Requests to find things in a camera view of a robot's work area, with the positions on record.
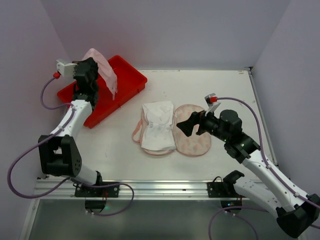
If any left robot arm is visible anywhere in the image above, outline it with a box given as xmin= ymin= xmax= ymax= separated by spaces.
xmin=38 ymin=57 xmax=102 ymax=186

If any aluminium front rail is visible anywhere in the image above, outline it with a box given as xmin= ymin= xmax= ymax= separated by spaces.
xmin=32 ymin=178 xmax=266 ymax=200

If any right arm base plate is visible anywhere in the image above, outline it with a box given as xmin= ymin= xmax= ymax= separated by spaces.
xmin=206 ymin=176 xmax=243 ymax=208

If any red plastic tray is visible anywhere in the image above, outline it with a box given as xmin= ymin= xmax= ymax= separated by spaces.
xmin=56 ymin=55 xmax=148 ymax=129

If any pink bra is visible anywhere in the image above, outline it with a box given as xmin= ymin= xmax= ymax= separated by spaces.
xmin=82 ymin=48 xmax=118 ymax=100

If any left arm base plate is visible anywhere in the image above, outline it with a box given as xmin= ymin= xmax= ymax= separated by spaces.
xmin=73 ymin=181 xmax=120 ymax=214

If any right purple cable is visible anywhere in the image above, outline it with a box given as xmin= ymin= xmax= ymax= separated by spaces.
xmin=208 ymin=96 xmax=320 ymax=240

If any floral pink laundry bag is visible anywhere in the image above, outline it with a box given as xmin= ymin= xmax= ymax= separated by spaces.
xmin=131 ymin=104 xmax=212 ymax=157

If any white bra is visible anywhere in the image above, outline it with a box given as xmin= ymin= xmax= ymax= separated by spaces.
xmin=141 ymin=101 xmax=176 ymax=151

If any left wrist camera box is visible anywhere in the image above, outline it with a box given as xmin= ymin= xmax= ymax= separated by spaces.
xmin=53 ymin=59 xmax=77 ymax=79

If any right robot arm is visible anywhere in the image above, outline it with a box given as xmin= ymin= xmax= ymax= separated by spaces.
xmin=176 ymin=109 xmax=320 ymax=238

